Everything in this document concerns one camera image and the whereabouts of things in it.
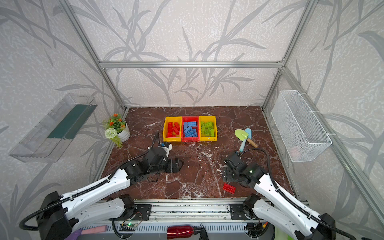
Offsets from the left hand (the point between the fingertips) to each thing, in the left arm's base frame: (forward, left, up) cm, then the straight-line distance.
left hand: (180, 159), depth 78 cm
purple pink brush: (-30, +35, -9) cm, 47 cm away
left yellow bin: (+19, +4, -9) cm, 21 cm away
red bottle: (-30, 0, -8) cm, 31 cm away
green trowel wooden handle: (+23, -40, -12) cm, 48 cm away
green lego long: (+26, -15, -12) cm, 32 cm away
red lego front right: (-11, -27, -12) cm, 31 cm away
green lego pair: (+31, -17, -10) cm, 36 cm away
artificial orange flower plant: (+22, +43, 0) cm, 48 cm away
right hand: (-4, -27, -3) cm, 27 cm away
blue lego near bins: (+32, -4, -10) cm, 33 cm away
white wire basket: (+1, -53, +22) cm, 58 cm away
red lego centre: (+27, +9, -13) cm, 32 cm away
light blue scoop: (+28, -45, -13) cm, 54 cm away
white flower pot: (+20, +39, -8) cm, 44 cm away
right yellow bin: (+35, -15, -8) cm, 39 cm away
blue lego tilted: (+25, -4, -11) cm, 27 cm away
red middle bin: (+40, -2, -15) cm, 43 cm away
